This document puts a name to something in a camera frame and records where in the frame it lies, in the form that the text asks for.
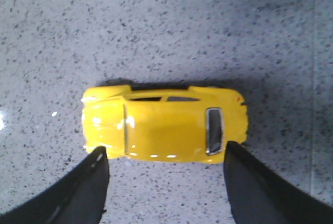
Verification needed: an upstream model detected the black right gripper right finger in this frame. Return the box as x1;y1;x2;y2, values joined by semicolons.
224;141;332;223

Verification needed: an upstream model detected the yellow toy beetle car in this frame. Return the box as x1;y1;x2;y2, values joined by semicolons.
81;85;249;164

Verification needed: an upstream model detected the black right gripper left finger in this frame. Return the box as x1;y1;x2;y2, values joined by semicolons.
1;147;109;223

